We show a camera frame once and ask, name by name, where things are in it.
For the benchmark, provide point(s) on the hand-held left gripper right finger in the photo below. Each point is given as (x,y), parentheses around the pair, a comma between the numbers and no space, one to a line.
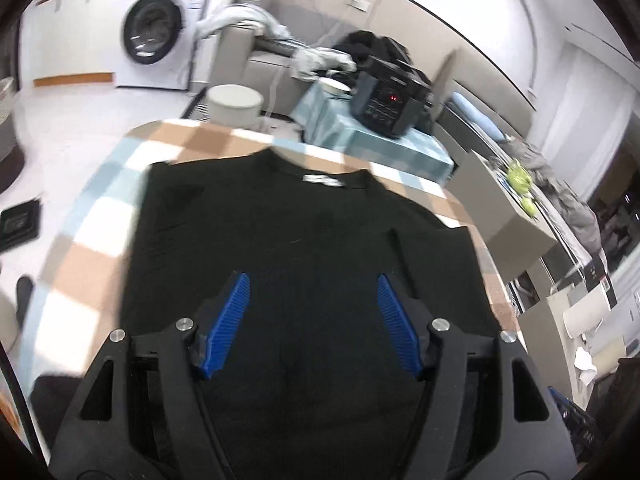
(397,325)

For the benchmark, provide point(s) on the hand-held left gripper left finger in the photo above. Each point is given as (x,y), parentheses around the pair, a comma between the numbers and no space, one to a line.
(227,322)

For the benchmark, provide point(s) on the black knit sweater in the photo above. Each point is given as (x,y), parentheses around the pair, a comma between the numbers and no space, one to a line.
(310,240)

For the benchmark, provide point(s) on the pile of black clothes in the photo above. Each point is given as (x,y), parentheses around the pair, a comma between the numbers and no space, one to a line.
(372,45)

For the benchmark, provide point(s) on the grey side cabinet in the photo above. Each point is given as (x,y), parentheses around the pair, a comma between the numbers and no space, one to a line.
(500,225)

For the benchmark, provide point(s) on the checkered brown blue blanket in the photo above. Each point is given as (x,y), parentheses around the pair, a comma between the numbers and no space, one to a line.
(100,220)

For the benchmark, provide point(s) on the green soft toy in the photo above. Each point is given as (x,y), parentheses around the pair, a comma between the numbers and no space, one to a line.
(528,207)
(517,176)

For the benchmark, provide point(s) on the white paper roll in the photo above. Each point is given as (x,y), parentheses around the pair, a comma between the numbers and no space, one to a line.
(585,317)

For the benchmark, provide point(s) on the dark slipper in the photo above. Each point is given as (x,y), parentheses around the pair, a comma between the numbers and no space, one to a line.
(24,302)

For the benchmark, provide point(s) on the grey crumpled cloth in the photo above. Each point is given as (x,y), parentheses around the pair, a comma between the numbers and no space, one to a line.
(575,210)

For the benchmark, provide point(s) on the teal tablecloth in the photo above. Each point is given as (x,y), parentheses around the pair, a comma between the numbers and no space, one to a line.
(330,120)

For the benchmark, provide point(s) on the white round stool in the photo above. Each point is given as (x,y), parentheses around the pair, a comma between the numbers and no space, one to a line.
(234,106)

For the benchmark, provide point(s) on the light blue pillow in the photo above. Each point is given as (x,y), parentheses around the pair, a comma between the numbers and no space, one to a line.
(477,115)

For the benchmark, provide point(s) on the black electric pressure cooker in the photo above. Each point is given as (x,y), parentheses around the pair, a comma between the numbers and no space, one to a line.
(387,100)

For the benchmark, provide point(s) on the black flat floor device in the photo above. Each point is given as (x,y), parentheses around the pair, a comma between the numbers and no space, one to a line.
(19,224)

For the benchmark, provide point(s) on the white bowl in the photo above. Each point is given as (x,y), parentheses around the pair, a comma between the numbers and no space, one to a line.
(335,86)

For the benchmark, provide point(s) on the beige sofa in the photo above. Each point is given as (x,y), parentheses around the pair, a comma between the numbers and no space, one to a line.
(235,55)

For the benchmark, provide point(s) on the light grey garment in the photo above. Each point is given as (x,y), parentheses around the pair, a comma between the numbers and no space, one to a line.
(320,62)

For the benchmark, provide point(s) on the houndstooth cushion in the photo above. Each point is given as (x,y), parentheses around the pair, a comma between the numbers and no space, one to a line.
(277,46)

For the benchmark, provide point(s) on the grey ribbed basket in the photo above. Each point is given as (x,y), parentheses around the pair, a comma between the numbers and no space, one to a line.
(7,120)

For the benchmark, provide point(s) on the white washing machine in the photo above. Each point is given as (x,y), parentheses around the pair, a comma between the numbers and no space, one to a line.
(150,30)

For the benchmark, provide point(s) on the white crumpled blanket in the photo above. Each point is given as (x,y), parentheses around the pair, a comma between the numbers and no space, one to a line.
(235,17)

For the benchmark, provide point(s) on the white laundry cabinet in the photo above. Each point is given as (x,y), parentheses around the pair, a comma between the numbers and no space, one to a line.
(70,35)

